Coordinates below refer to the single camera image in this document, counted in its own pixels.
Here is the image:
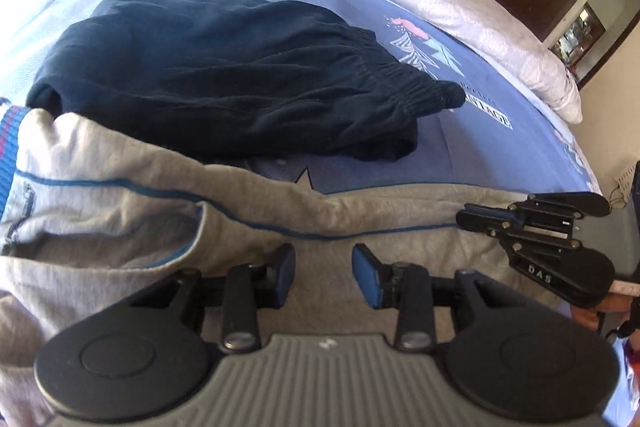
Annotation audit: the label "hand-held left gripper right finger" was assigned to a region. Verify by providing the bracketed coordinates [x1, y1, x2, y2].
[351, 243, 526, 353]

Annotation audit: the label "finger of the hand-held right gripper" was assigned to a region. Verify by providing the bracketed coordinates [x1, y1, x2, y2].
[499, 233, 582, 294]
[456, 194, 576, 238]

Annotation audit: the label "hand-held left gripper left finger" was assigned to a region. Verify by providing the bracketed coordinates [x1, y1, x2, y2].
[127, 243, 297, 354]

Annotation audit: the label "grey pants with striped waistband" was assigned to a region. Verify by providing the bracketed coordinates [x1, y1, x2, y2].
[0, 106, 576, 427]

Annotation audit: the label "navy blue pants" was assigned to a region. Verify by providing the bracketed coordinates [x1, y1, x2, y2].
[26, 0, 469, 163]

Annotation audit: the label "white vented panel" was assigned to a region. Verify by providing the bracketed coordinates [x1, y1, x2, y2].
[612, 159, 639, 208]

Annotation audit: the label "blue printed bedsheet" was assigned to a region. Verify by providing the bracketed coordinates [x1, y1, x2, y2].
[0, 0, 608, 208]

